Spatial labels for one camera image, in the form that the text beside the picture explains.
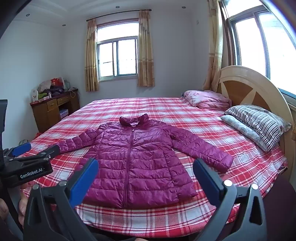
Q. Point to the dark purple clothes pile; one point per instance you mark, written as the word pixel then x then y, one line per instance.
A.
pixel 55 90

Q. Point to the stack of books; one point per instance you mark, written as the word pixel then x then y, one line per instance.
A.
pixel 63 113

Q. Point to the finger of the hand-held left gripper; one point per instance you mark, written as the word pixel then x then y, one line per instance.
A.
pixel 46 152
pixel 21 148

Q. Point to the white carton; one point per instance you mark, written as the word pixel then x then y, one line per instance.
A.
pixel 34 95

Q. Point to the white plastic bag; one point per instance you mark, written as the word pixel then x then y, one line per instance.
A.
pixel 45 85

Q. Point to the long yellow curtain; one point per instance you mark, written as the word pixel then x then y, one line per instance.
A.
pixel 215 51

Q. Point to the person's left hand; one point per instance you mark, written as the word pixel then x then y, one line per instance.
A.
pixel 22 206

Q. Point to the bed with red plaid sheet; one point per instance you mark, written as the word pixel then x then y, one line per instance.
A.
pixel 196 120

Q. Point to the striped pillow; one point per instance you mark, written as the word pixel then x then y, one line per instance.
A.
pixel 261 125

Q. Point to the wooden bed headboard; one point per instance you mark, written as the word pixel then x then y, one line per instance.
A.
pixel 245 92

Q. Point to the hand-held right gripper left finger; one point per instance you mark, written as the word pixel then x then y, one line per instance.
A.
pixel 86 179

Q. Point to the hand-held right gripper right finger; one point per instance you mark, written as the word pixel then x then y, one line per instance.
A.
pixel 207 183

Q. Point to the pink folded blanket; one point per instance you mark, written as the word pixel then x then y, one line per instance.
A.
pixel 208 99

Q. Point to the large window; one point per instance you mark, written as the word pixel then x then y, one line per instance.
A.
pixel 254 46

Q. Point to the grey floral pillow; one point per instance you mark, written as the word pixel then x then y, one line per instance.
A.
pixel 240 127

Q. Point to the purple puffer jacket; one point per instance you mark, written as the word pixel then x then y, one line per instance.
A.
pixel 138 162

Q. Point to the dark curtain rod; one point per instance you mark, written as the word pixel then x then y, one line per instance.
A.
pixel 115 14

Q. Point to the green cloth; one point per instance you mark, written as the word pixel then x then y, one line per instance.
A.
pixel 42 95

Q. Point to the brown wooden desk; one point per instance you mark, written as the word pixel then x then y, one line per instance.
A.
pixel 46 115

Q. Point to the red bag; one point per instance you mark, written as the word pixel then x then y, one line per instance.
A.
pixel 57 82

